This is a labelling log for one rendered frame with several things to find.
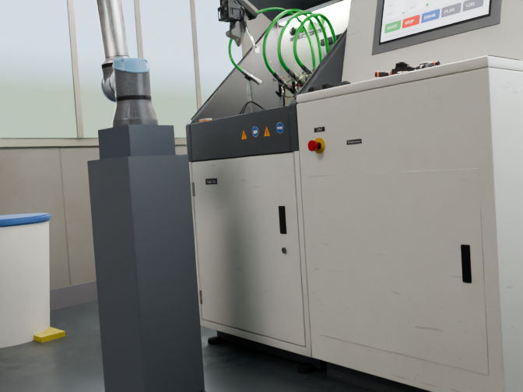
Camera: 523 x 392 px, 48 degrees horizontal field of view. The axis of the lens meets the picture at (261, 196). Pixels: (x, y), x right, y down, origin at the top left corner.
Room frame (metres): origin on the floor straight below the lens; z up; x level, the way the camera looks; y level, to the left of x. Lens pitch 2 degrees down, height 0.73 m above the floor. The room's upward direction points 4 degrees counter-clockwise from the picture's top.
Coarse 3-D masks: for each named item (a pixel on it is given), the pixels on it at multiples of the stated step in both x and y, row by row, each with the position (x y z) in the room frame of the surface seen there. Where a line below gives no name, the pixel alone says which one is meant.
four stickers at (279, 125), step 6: (264, 126) 2.13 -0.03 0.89; (276, 126) 2.08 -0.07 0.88; (282, 126) 2.05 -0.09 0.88; (240, 132) 2.24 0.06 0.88; (246, 132) 2.21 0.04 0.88; (252, 132) 2.18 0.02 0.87; (258, 132) 2.15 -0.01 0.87; (264, 132) 2.13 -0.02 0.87; (270, 132) 2.10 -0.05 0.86; (276, 132) 2.08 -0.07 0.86; (282, 132) 2.06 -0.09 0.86; (246, 138) 2.21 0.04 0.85
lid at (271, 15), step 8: (248, 0) 2.81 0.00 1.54; (256, 0) 2.78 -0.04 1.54; (264, 0) 2.76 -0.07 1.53; (272, 0) 2.74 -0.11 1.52; (280, 0) 2.72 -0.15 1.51; (288, 0) 2.70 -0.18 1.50; (296, 0) 2.68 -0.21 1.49; (304, 0) 2.66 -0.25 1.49; (312, 0) 2.64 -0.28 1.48; (320, 0) 2.62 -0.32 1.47; (328, 0) 2.60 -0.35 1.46; (256, 8) 2.84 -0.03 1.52; (264, 8) 2.82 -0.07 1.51; (288, 8) 2.75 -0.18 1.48; (296, 8) 2.73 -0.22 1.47; (304, 8) 2.71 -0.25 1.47; (272, 16) 2.86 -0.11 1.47
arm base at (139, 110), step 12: (120, 96) 1.90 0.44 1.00; (132, 96) 1.89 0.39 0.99; (144, 96) 1.91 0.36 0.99; (120, 108) 1.89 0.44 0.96; (132, 108) 1.88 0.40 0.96; (144, 108) 1.90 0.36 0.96; (120, 120) 1.88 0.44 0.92; (132, 120) 1.87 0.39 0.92; (144, 120) 1.88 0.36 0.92; (156, 120) 1.93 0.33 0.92
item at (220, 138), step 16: (256, 112) 2.16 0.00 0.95; (272, 112) 2.09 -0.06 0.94; (288, 112) 2.03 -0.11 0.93; (192, 128) 2.49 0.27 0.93; (208, 128) 2.40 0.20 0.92; (224, 128) 2.32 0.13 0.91; (240, 128) 2.24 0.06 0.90; (272, 128) 2.09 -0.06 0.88; (288, 128) 2.03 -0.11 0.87; (192, 144) 2.50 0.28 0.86; (208, 144) 2.41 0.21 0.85; (224, 144) 2.32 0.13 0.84; (240, 144) 2.24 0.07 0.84; (256, 144) 2.17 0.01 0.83; (272, 144) 2.10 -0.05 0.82; (288, 144) 2.03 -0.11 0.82
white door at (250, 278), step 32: (224, 160) 2.33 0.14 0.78; (256, 160) 2.17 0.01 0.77; (288, 160) 2.04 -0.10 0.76; (192, 192) 2.51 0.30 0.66; (224, 192) 2.34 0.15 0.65; (256, 192) 2.18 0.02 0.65; (288, 192) 2.05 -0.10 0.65; (224, 224) 2.35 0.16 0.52; (256, 224) 2.19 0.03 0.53; (288, 224) 2.05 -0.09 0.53; (224, 256) 2.36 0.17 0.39; (256, 256) 2.20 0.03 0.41; (288, 256) 2.06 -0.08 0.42; (224, 288) 2.37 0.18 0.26; (256, 288) 2.21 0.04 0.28; (288, 288) 2.07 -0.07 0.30; (224, 320) 2.38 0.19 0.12; (256, 320) 2.22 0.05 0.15; (288, 320) 2.08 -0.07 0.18
